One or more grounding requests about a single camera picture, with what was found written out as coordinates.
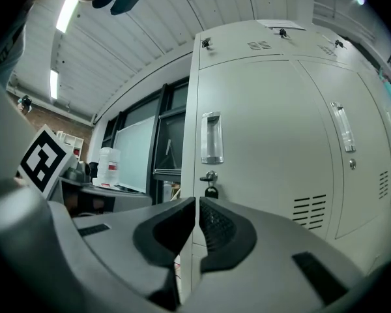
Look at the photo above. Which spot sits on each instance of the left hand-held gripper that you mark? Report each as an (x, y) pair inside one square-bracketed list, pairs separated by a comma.
[(42, 160)]

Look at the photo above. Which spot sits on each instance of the black key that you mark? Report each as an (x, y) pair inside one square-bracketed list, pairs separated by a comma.
[(338, 43), (211, 192), (283, 32), (206, 43)]

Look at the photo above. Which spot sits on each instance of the black framed window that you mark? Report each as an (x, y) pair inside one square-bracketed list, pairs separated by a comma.
[(172, 132)]

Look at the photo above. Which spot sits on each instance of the white shelf unit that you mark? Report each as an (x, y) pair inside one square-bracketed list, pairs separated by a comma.
[(73, 142)]

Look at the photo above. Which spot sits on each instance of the light blue printed shirt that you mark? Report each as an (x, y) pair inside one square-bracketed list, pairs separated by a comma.
[(9, 57)]

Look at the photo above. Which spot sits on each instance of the grey metal lockers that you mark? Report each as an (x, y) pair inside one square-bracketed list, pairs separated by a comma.
[(361, 207)]

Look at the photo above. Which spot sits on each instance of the grey metal locker door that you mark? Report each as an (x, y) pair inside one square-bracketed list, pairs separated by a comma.
[(264, 126)]

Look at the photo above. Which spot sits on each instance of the person's left hand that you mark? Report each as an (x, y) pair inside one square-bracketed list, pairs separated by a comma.
[(99, 204)]

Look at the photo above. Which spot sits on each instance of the white board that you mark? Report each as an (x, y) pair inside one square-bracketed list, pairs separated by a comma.
[(133, 155)]

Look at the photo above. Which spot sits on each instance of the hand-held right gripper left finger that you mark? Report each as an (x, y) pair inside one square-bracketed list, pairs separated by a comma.
[(143, 240)]

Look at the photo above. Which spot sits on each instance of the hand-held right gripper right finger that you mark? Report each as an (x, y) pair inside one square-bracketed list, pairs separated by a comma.
[(247, 256)]

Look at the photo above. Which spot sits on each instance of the ceiling light panel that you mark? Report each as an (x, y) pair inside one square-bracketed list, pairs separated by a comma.
[(54, 83), (66, 15)]

